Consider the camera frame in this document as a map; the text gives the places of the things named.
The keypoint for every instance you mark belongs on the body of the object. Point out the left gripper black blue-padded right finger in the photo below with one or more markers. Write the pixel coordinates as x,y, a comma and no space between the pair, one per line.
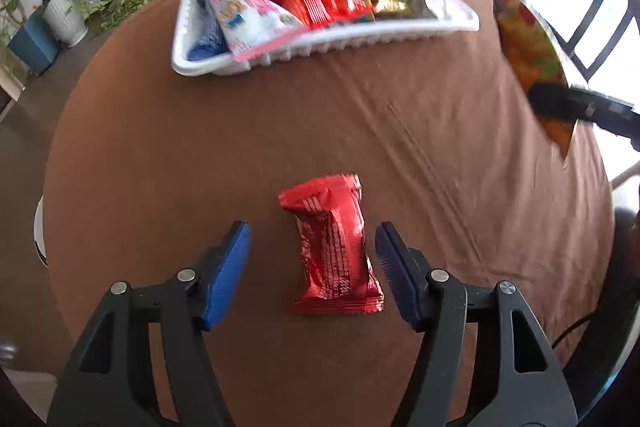
516,379

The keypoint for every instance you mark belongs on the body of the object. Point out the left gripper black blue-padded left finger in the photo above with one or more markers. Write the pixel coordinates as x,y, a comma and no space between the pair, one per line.
141,359

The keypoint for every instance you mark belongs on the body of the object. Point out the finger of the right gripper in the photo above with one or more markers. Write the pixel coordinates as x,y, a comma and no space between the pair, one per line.
568,104

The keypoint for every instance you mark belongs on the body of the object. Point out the orange green snack packet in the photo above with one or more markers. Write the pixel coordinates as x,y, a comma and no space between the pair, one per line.
527,44

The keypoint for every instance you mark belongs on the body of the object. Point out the gold snack packet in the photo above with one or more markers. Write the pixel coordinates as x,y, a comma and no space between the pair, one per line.
392,9

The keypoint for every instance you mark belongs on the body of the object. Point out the small red snack packet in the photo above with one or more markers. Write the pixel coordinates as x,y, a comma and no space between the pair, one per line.
338,275

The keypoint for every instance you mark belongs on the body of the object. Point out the pink cartoon snack packet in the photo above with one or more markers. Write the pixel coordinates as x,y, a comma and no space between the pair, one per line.
254,27

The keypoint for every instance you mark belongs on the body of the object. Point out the blue roll cake packet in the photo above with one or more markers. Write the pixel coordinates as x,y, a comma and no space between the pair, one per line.
211,42

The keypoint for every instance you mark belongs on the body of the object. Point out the white plastic tray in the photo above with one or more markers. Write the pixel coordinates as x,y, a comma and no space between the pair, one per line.
449,16

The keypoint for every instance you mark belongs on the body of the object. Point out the blue planter at left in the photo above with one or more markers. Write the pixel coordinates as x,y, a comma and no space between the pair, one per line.
35,45

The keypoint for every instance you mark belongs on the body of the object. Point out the white ribbed pot at left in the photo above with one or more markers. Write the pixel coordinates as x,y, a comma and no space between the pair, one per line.
65,21

